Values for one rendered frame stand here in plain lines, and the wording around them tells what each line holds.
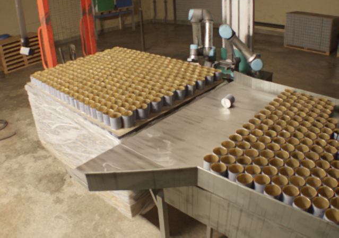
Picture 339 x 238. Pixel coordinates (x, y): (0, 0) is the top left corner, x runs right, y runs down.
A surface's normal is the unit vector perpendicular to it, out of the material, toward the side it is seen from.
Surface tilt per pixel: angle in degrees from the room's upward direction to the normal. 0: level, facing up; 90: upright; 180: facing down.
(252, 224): 90
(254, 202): 90
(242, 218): 90
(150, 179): 90
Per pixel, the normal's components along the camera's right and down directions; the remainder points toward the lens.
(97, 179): 0.04, 0.44
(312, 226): -0.67, 0.36
